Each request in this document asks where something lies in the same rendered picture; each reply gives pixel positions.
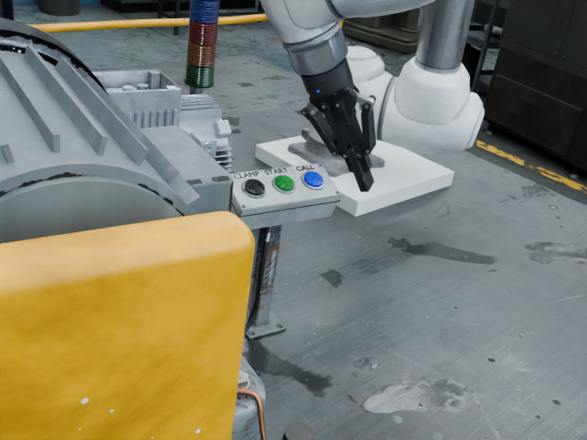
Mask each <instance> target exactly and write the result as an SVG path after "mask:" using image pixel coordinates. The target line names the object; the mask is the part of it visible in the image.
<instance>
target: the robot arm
mask: <svg viewBox="0 0 587 440"><path fill-rule="evenodd" d="M260 2H261V5H262V7H263V9H264V12H265V14H266V16H267V18H268V20H269V22H270V24H271V26H272V27H273V28H274V29H275V30H276V31H277V33H278V34H279V36H280V39H281V41H282V44H283V47H284V48H285V50H286V52H287V56H288V58H289V61H290V63H291V66H292V68H293V70H294V71H295V72H296V73H298V74H299V75H300V76H301V79H302V81H303V84H304V86H305V88H306V90H307V93H308V94H309V101H310V102H308V103H307V104H306V105H305V106H304V107H303V108H302V109H301V111H300V112H301V114H302V115H304V116H305V117H306V118H307V119H308V120H309V128H304V129H303V130H302V132H301V136H302V137H303V138H304V139H305V140H306V141H305V142H300V143H292V144H289V145H288V149H287V151H288V152H290V153H292V154H295V155H298V156H299V157H300V158H302V159H304V160H305V161H307V162H309V163H311V164H315V163H316V164H317V163H321V164H322V166H323V167H324V168H325V169H326V171H327V172H328V175H329V176H330V177H338V176H340V175H343V174H347V173H354V176H355V178H356V182H357V184H358V187H359V190H360V191H361V192H369V190H370V188H371V187H372V185H373V183H374V179H373V176H372V174H371V171H370V169H371V168H383V167H384V164H385V160H384V159H383V158H380V157H378V156H376V155H373V154H372V153H371V152H372V150H373V149H374V147H375V145H376V141H384V142H387V143H389V144H392V145H395V146H398V147H401V148H408V149H411V150H416V151H420V152H426V153H432V154H450V153H458V152H461V151H463V150H465V149H467V148H470V147H471V146H472V145H473V143H474V141H475V138H476V136H477V133H478V132H479V129H480V125H481V122H482V120H483V117H484V114H485V110H484V107H483V103H482V101H481V99H480V97H479V96H478V94H477V93H472V92H470V76H469V73H468V72H467V70H466V68H465V67H464V65H463V64H462V63H461V60H462V57H463V52H464V49H465V44H466V38H467V33H468V30H469V25H470V22H471V17H472V14H473V7H474V2H475V0H260ZM421 6H425V8H424V13H423V18H422V23H421V28H420V33H419V38H418V47H417V52H416V56H415V57H414V58H412V59H411V60H409V61H408V62H407V63H406V64H405V65H404V66H403V69H402V71H401V73H400V75H399V77H396V76H393V75H391V74H390V73H388V72H386V71H385V70H384V62H383V61H382V59H381V58H380V57H379V56H378V55H377V54H376V53H374V52H373V51H372V50H371V49H368V48H365V47H360V46H347V44H346V41H345V38H344V36H343V33H342V28H341V24H340V20H343V19H346V18H352V17H379V16H384V15H389V14H394V13H398V12H402V11H407V10H413V9H416V8H419V7H421Z"/></svg>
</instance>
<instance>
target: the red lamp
mask: <svg viewBox="0 0 587 440"><path fill-rule="evenodd" d="M189 20H190V21H189V31H188V35H189V36H188V40H189V41H190V42H191V43H193V44H197V45H214V44H215V43H216V42H217V33H218V21H217V22H216V23H210V24H209V23H200V22H196V21H193V20H191V19H190V18H189Z"/></svg>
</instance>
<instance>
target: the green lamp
mask: <svg viewBox="0 0 587 440"><path fill-rule="evenodd" d="M186 63H187V64H186V76H185V77H186V78H185V81H186V82H187V83H188V84H191V85H193V86H211V85H212V84H213V80H214V70H215V69H214V68H215V66H214V65H212V66H196V65H191V64H189V63H188V62H187V61H186Z"/></svg>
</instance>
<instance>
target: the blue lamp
mask: <svg viewBox="0 0 587 440"><path fill-rule="evenodd" d="M219 1H220V0H190V16H189V18H190V19H191V20H193V21H196V22H200V23H209V24H210V23H216V22H217V21H218V13H219V3H220V2H219Z"/></svg>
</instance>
